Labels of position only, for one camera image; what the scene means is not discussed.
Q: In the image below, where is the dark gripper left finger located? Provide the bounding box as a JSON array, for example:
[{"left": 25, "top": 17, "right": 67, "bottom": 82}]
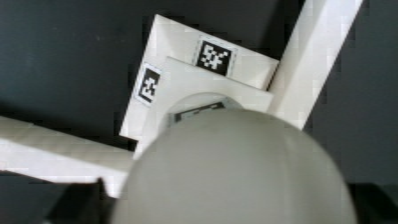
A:
[{"left": 0, "top": 171, "right": 114, "bottom": 224}]

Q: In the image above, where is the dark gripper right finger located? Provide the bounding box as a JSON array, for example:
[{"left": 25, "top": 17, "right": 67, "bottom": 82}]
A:
[{"left": 348, "top": 183, "right": 398, "bottom": 224}]

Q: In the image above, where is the white lamp bulb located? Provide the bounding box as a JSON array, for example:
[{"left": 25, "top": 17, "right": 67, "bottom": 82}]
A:
[{"left": 110, "top": 98, "right": 357, "bottom": 224}]

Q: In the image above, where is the white lamp base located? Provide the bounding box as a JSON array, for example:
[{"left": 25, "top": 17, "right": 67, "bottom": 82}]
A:
[{"left": 121, "top": 16, "right": 279, "bottom": 153}]

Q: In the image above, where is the white front wall bar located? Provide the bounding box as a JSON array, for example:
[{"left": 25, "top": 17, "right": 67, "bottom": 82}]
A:
[{"left": 0, "top": 116, "right": 133, "bottom": 197}]

